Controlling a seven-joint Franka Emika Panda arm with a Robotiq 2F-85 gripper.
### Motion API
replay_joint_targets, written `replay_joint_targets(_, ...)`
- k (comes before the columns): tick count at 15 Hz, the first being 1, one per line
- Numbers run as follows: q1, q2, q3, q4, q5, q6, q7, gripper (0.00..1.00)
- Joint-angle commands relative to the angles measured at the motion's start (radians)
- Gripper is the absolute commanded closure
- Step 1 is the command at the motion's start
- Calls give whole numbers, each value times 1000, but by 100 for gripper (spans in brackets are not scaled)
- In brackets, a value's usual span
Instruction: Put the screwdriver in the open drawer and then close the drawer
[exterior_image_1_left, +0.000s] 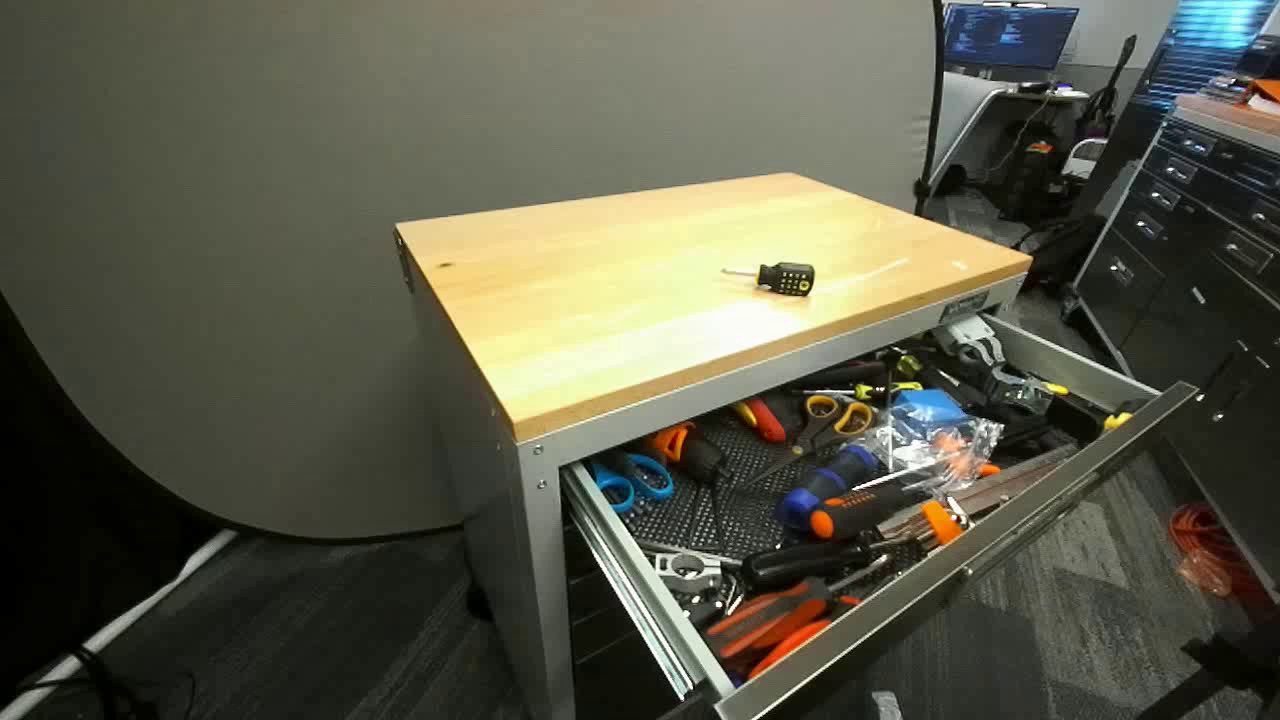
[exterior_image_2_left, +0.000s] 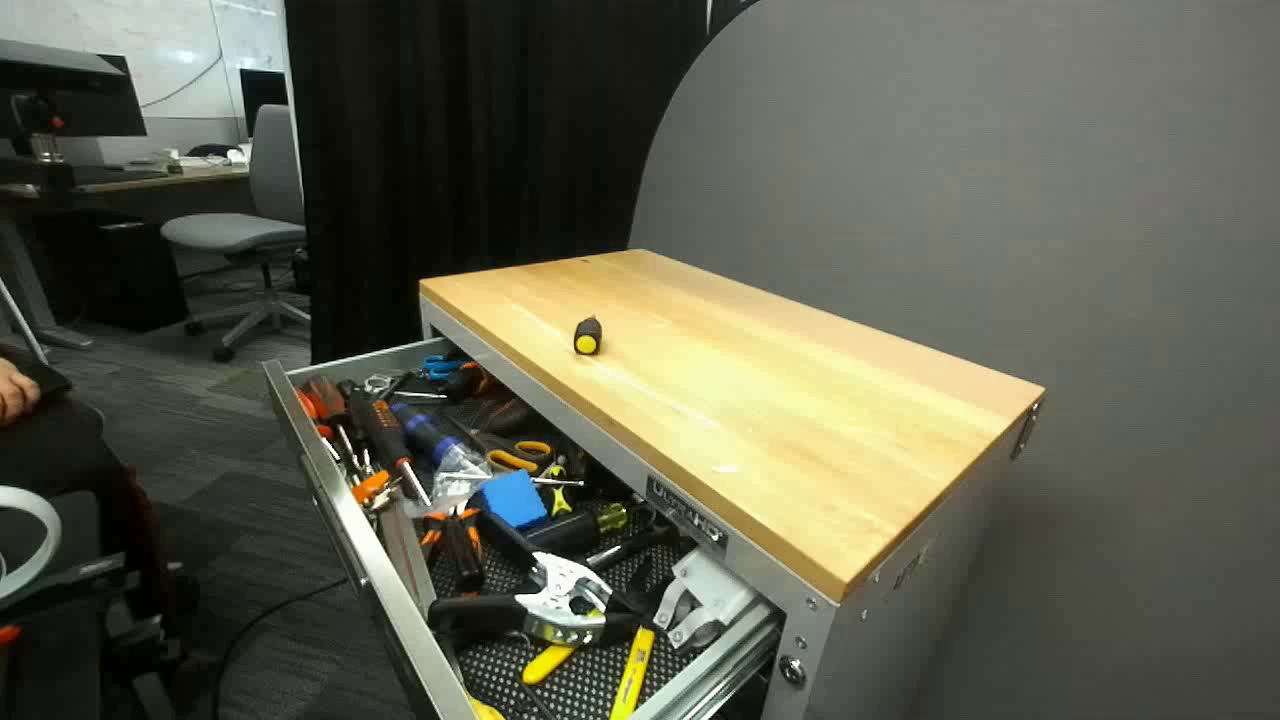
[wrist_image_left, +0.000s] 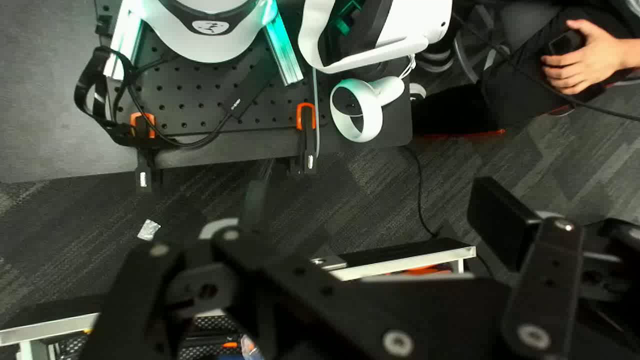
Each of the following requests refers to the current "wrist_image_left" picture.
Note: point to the black box on floor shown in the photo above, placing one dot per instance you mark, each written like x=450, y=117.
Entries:
x=500, y=221

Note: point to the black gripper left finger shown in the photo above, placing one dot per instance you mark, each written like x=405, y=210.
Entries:
x=153, y=300

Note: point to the orange black left clamp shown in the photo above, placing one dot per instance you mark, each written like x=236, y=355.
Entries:
x=142, y=127

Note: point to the white VR headset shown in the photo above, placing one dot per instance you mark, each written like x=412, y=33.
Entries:
x=344, y=34

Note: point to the person's bare hand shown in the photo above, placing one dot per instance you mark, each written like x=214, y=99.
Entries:
x=597, y=61

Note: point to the white paper scrap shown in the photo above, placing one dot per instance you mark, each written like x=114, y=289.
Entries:
x=148, y=231

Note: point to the orange black clamp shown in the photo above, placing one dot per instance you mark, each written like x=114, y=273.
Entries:
x=307, y=127
x=142, y=127

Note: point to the orange black right clamp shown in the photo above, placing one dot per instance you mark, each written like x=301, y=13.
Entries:
x=307, y=127

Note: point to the white VR ring controller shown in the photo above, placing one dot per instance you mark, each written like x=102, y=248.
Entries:
x=370, y=101

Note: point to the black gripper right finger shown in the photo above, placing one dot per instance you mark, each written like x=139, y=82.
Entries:
x=540, y=311

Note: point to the black perforated mounting board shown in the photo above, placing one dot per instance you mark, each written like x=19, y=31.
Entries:
x=222, y=80

